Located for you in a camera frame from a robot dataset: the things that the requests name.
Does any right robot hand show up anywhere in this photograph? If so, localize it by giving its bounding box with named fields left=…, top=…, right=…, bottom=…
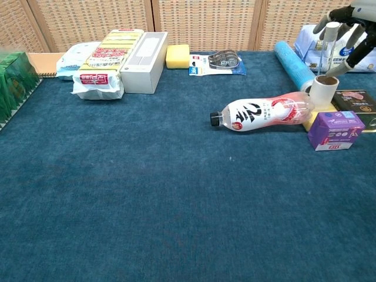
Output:
left=313, top=0, right=376, bottom=78

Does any plastic bottle white red label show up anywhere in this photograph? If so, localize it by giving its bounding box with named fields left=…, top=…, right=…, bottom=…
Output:
left=209, top=90, right=315, bottom=132

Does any white paper roll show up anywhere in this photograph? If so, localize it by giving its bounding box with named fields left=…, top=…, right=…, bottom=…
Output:
left=310, top=74, right=341, bottom=110

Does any blue carpet table cover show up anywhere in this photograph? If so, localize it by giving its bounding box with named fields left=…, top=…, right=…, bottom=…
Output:
left=0, top=51, right=376, bottom=282

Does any yellow red sponge pack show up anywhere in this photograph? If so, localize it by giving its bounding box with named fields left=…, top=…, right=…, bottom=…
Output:
left=71, top=28, right=145, bottom=100

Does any green patterned box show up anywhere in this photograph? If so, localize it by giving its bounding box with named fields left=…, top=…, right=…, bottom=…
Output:
left=0, top=51, right=43, bottom=132

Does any correction tape blister pack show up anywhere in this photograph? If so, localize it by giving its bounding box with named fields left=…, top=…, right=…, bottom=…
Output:
left=189, top=49, right=247, bottom=77

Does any thick yellow sponge block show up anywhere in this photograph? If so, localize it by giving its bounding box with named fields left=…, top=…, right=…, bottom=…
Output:
left=165, top=43, right=191, bottom=70

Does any white blue plastic pouch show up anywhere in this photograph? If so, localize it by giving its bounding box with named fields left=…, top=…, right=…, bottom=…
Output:
left=55, top=41, right=102, bottom=80

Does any purple carton box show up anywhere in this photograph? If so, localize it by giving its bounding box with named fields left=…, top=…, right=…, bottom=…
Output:
left=307, top=110, right=366, bottom=152

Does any dark luncheon meat tin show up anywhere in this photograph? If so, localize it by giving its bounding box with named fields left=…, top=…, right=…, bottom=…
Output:
left=331, top=89, right=376, bottom=133

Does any woven wooden folding screen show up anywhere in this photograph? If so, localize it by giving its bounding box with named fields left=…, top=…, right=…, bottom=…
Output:
left=0, top=0, right=376, bottom=53

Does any long white cardboard box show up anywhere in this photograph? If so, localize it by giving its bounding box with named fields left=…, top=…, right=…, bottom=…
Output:
left=120, top=31, right=169, bottom=95

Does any clear plastic tube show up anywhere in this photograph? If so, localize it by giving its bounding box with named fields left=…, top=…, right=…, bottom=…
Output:
left=317, top=21, right=341, bottom=78

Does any blue plastic bag roll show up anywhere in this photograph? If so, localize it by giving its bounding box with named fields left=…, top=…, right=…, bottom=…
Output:
left=273, top=40, right=317, bottom=93

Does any white blue tissue pack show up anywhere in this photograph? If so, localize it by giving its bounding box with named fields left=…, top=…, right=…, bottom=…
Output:
left=293, top=23, right=376, bottom=73

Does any brown spiral notebook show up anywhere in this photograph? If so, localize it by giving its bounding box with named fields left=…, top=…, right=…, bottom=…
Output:
left=27, top=52, right=66, bottom=79

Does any flat yellow sponge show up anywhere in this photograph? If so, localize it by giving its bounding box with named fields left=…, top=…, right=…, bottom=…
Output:
left=302, top=101, right=338, bottom=132

